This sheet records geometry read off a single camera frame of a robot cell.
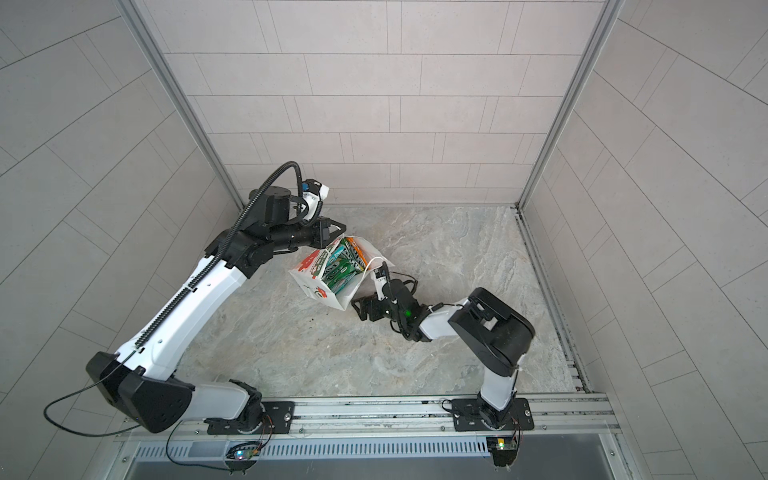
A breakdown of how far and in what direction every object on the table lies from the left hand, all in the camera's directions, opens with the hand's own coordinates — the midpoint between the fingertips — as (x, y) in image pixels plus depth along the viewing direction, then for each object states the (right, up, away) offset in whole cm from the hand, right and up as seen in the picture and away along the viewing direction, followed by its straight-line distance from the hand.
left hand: (352, 225), depth 68 cm
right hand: (0, -22, +20) cm, 30 cm away
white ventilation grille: (-31, -53, +1) cm, 62 cm away
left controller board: (-23, -49, -4) cm, 54 cm away
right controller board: (+35, -52, 0) cm, 63 cm away
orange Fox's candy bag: (-3, -7, +21) cm, 22 cm away
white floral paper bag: (-14, -12, +12) cm, 22 cm away
